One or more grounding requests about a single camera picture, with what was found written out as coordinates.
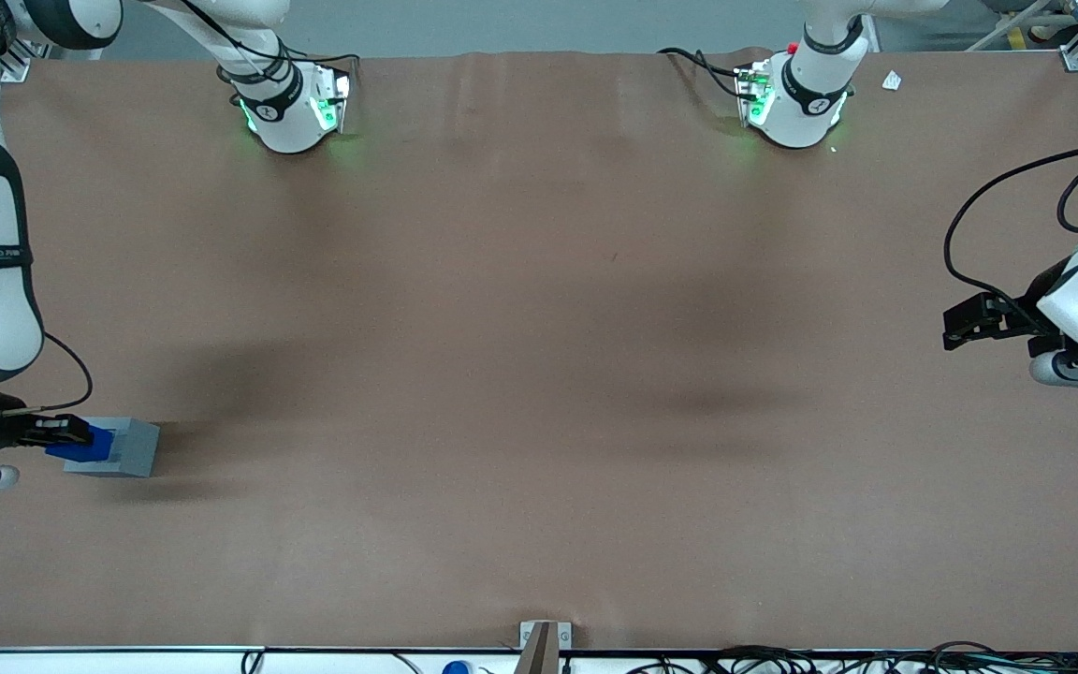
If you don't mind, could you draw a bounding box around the metal mounting bracket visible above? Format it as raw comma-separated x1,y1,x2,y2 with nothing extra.
518,620,574,652

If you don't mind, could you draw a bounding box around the black cable tangle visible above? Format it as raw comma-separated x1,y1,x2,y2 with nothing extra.
623,640,1078,674

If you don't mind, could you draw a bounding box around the gray square base block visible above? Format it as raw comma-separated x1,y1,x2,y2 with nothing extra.
64,418,162,479

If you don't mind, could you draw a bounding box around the black right base cable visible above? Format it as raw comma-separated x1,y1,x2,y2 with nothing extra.
183,0,359,81

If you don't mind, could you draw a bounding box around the black left base cable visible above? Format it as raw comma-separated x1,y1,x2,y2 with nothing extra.
657,46,748,100

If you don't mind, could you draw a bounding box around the black base cable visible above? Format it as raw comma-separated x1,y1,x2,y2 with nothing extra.
657,46,748,100
183,0,359,81

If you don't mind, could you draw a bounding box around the blue plastic part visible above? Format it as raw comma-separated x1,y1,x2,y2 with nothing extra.
45,426,115,463

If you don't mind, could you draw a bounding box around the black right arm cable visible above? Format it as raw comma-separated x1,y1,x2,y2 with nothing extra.
0,0,95,418

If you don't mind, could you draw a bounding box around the long black left arm cable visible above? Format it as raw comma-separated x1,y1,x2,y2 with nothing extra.
943,144,1078,305

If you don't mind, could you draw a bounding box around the beige tube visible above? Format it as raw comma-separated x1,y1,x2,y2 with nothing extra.
967,0,1069,53

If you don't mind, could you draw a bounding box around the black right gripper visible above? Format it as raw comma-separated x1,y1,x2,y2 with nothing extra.
0,391,95,456

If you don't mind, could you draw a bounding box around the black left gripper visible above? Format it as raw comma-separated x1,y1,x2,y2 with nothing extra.
942,257,1078,353

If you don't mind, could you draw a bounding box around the brown table cover sheet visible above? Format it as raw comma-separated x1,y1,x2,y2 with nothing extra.
0,47,1078,652

